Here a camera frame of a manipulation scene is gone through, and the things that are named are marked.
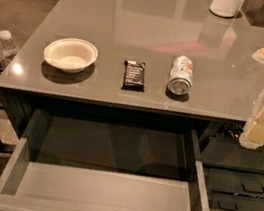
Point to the open grey top drawer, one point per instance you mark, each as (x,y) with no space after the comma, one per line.
(63,163)

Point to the white paper bowl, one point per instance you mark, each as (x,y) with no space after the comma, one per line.
(70,55)

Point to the black rxbar chocolate bar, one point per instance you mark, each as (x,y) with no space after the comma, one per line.
(134,75)

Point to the white soda can lying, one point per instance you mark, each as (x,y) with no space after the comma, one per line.
(180,76)

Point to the dark side drawer cabinet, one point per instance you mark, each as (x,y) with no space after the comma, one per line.
(234,175)

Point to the clear plastic water bottle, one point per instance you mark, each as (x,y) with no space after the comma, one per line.
(9,48)

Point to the white cylindrical container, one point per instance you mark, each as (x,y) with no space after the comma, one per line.
(226,8)

